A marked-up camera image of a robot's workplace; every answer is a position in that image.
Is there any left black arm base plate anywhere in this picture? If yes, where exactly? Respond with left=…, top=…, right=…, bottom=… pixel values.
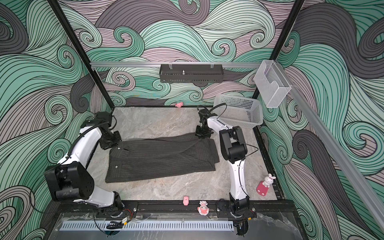
left=96, top=201, right=139, bottom=220

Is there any small pink pig toy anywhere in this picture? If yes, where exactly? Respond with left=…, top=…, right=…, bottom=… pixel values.
left=175, top=102, right=184, bottom=108

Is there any white bunny on pink stand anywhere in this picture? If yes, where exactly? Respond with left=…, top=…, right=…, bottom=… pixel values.
left=257, top=174, right=276, bottom=196

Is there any aluminium rear rail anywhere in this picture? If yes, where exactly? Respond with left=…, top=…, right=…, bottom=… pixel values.
left=90, top=61, right=261, bottom=69

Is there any white slotted cable duct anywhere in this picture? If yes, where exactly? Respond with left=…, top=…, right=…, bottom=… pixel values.
left=59, top=220, right=235, bottom=232

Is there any aluminium right rail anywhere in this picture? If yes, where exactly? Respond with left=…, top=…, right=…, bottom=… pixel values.
left=274, top=61, right=384, bottom=232

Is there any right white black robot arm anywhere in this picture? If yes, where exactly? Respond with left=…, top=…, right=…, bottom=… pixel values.
left=196, top=106, right=250, bottom=217

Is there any black perforated wall shelf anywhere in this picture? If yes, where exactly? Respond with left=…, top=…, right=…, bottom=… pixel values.
left=159, top=65, right=224, bottom=84

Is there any dark grey striped shirt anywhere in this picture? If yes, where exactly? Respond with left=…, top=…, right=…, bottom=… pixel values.
left=105, top=133, right=220, bottom=183

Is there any clear plastic wall holder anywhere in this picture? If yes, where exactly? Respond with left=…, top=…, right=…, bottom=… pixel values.
left=254, top=60, right=292, bottom=108

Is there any white plastic mesh basket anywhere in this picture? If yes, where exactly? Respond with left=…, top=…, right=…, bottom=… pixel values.
left=213, top=95, right=264, bottom=129

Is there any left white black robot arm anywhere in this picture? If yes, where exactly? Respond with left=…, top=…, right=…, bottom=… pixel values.
left=44, top=112, right=124, bottom=218

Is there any aluminium rail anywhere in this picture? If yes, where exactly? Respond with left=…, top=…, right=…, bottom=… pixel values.
left=274, top=61, right=384, bottom=232
left=90, top=61, right=261, bottom=69

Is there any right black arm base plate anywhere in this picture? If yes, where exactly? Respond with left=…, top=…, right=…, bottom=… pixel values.
left=216, top=200, right=256, bottom=220

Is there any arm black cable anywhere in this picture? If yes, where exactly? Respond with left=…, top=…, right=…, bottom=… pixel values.
left=196, top=102, right=228, bottom=118
left=67, top=119, right=118, bottom=157

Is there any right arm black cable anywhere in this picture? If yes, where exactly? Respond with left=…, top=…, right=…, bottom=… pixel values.
left=196, top=102, right=228, bottom=118

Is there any pink white doll figure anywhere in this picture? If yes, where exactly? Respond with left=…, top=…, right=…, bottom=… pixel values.
left=197, top=201, right=210, bottom=216

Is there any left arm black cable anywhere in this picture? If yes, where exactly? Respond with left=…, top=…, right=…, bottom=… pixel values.
left=67, top=119, right=118, bottom=157

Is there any small pink front toy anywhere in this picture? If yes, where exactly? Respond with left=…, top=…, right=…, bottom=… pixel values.
left=183, top=196, right=190, bottom=206

